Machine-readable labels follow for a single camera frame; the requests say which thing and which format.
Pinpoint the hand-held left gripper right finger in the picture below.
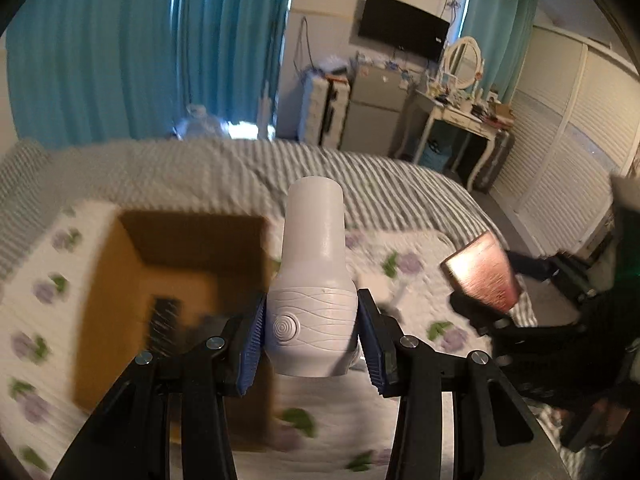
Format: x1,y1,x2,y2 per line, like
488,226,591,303
356,289,572,480

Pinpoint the dark suitcase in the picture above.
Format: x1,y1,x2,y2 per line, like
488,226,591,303
472,130,516,194

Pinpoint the grey striped bed sheet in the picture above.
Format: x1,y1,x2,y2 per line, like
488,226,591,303
0,137,540,328

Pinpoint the white vanity table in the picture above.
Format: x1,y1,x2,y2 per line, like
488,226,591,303
390,86,507,192

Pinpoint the white louvered wardrobe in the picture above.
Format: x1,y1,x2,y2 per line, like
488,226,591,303
487,24,640,262

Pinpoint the black wall television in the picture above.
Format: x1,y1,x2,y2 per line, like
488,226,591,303
358,0,451,61

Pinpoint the clear plastic bag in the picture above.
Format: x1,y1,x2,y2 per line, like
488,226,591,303
176,104,230,141

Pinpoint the white hair dryer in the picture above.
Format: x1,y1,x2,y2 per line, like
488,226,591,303
264,176,360,377

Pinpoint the grey mini fridge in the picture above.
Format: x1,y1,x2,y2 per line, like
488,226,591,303
341,62,419,157

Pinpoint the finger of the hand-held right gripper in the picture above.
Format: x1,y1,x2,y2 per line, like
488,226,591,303
505,251,555,282
449,292,515,337

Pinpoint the wide teal curtain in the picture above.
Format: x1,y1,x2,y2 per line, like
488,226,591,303
7,0,297,149

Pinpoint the white foam box stack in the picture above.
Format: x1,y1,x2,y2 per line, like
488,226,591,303
299,72,352,149

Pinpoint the black comb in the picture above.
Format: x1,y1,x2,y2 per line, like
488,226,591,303
145,297,182,357

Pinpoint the white floral blanket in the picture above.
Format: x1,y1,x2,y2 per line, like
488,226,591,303
0,200,568,480

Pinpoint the white oval vanity mirror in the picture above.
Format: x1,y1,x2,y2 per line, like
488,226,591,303
440,36,485,94

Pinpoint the blue bin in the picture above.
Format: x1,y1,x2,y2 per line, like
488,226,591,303
419,127,454,172

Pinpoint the narrow teal curtain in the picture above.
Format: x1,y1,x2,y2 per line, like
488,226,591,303
462,0,539,107

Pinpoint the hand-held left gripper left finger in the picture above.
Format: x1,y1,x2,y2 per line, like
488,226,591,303
50,294,267,480

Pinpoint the brown cardboard box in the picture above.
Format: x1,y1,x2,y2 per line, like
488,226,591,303
74,212,282,453

